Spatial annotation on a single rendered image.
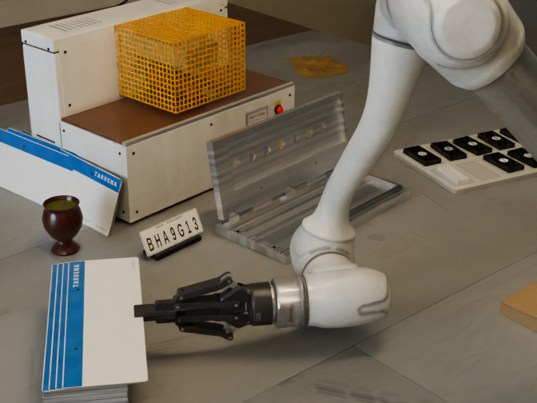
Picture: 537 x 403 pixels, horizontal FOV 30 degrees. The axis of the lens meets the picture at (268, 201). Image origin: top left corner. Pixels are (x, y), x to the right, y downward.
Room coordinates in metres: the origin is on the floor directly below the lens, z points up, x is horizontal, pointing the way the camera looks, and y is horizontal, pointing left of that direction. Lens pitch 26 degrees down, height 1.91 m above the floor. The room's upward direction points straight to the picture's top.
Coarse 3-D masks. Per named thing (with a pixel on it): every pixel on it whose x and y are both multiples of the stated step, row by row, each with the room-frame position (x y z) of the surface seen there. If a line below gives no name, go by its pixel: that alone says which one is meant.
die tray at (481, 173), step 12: (516, 144) 2.44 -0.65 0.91; (396, 156) 2.37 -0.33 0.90; (408, 156) 2.36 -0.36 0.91; (468, 156) 2.36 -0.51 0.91; (480, 156) 2.36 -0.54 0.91; (420, 168) 2.28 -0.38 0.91; (432, 168) 2.28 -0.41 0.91; (456, 168) 2.28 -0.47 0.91; (468, 168) 2.28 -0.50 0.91; (480, 168) 2.28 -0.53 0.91; (492, 168) 2.28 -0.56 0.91; (528, 168) 2.28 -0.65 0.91; (432, 180) 2.23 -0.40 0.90; (444, 180) 2.21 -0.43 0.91; (480, 180) 2.21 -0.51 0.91; (492, 180) 2.21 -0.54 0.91; (504, 180) 2.22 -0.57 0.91; (456, 192) 2.15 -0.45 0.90
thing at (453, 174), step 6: (438, 168) 2.27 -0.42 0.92; (444, 168) 2.26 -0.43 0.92; (450, 168) 2.26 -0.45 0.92; (444, 174) 2.24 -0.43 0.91; (450, 174) 2.22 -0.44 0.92; (456, 174) 2.22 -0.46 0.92; (462, 174) 2.22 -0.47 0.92; (456, 180) 2.19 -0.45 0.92; (462, 180) 2.19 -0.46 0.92; (468, 180) 2.19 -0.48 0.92
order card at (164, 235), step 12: (180, 216) 1.91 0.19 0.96; (192, 216) 1.93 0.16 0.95; (156, 228) 1.86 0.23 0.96; (168, 228) 1.87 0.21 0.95; (180, 228) 1.89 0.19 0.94; (192, 228) 1.91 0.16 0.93; (144, 240) 1.82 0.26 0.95; (156, 240) 1.84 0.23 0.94; (168, 240) 1.86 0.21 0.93; (180, 240) 1.88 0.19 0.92; (156, 252) 1.83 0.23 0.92
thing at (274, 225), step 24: (288, 192) 2.08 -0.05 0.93; (312, 192) 2.11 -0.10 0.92; (360, 192) 2.12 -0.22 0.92; (408, 192) 2.12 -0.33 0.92; (240, 216) 1.97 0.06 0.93; (264, 216) 1.99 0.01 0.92; (288, 216) 1.99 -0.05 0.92; (360, 216) 1.99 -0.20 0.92; (240, 240) 1.89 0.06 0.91; (264, 240) 1.88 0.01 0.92; (288, 240) 1.88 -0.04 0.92
